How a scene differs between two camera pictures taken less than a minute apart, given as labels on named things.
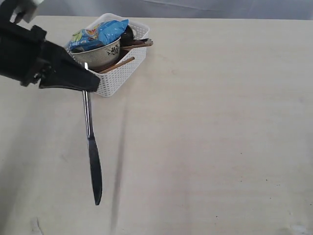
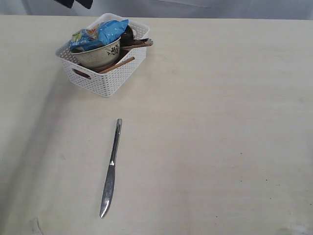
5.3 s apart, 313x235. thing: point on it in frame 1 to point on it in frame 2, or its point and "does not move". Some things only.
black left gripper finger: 65,72 to 86,3
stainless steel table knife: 94,152 to 109,188
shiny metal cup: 127,37 does not move
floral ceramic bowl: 100,56 does not move
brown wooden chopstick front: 119,64 does not move
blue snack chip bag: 97,35 does not move
